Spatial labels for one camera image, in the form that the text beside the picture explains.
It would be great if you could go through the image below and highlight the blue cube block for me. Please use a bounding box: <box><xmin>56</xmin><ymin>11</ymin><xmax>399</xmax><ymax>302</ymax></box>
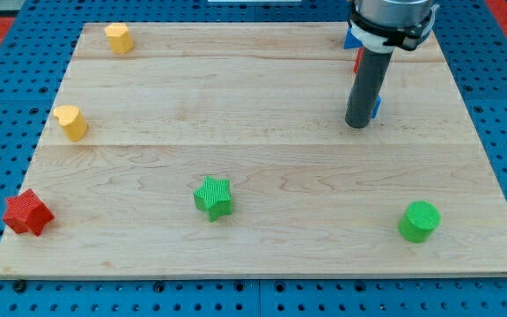
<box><xmin>371</xmin><ymin>95</ymin><xmax>382</xmax><ymax>119</ymax></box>

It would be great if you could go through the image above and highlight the red star block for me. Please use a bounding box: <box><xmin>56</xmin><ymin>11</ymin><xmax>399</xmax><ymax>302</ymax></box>
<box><xmin>2</xmin><ymin>188</ymin><xmax>55</xmax><ymax>236</ymax></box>

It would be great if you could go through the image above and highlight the red cylinder block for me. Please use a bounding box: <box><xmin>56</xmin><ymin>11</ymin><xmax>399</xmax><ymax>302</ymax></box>
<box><xmin>353</xmin><ymin>47</ymin><xmax>364</xmax><ymax>74</ymax></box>

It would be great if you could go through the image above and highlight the wooden board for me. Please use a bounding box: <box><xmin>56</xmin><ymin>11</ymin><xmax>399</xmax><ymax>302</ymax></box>
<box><xmin>0</xmin><ymin>22</ymin><xmax>507</xmax><ymax>280</ymax></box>

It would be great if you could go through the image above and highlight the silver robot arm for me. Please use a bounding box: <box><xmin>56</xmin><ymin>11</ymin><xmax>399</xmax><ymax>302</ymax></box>
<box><xmin>349</xmin><ymin>0</ymin><xmax>440</xmax><ymax>54</ymax></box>

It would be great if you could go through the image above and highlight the blue triangle block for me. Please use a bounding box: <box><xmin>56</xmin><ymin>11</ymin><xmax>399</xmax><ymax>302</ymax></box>
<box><xmin>343</xmin><ymin>28</ymin><xmax>363</xmax><ymax>49</ymax></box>

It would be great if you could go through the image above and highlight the green cylinder block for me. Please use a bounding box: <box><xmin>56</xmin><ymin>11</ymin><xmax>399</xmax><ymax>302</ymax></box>
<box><xmin>398</xmin><ymin>201</ymin><xmax>441</xmax><ymax>243</ymax></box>

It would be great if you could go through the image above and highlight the yellow heart block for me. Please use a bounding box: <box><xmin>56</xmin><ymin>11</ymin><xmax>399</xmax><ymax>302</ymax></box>
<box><xmin>53</xmin><ymin>105</ymin><xmax>88</xmax><ymax>142</ymax></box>

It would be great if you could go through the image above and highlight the yellow pentagon block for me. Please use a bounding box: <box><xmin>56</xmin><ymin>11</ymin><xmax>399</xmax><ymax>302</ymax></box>
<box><xmin>105</xmin><ymin>23</ymin><xmax>134</xmax><ymax>54</ymax></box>

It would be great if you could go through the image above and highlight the green star block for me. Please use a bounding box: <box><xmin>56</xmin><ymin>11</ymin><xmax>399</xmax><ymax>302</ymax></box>
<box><xmin>193</xmin><ymin>176</ymin><xmax>233</xmax><ymax>222</ymax></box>

